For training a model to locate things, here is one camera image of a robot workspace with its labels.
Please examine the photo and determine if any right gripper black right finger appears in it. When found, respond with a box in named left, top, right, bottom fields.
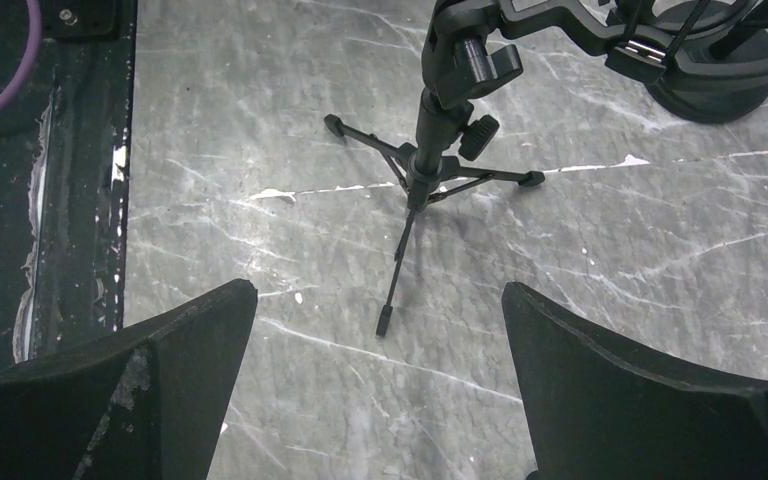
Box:
left=502, top=282, right=768, bottom=479

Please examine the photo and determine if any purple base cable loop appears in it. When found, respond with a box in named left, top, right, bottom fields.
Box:
left=0, top=0, right=44, bottom=130

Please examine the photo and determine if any black tripod shock-mount stand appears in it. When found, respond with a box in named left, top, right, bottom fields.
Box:
left=322, top=0, right=768, bottom=339

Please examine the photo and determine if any black round-base stand ring clip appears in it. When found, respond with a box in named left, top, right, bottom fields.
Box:
left=642, top=0, right=768, bottom=126

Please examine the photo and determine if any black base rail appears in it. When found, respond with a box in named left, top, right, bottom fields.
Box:
left=0, top=1, right=138, bottom=370

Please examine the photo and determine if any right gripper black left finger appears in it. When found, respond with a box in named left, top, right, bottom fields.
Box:
left=0, top=279, right=258, bottom=479

